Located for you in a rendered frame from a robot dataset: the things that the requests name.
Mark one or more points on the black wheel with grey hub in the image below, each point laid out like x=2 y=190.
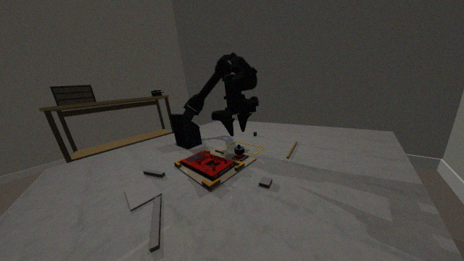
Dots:
x=239 y=151

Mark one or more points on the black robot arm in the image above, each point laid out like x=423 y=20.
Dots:
x=245 y=78

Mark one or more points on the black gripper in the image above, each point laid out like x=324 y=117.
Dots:
x=225 y=116

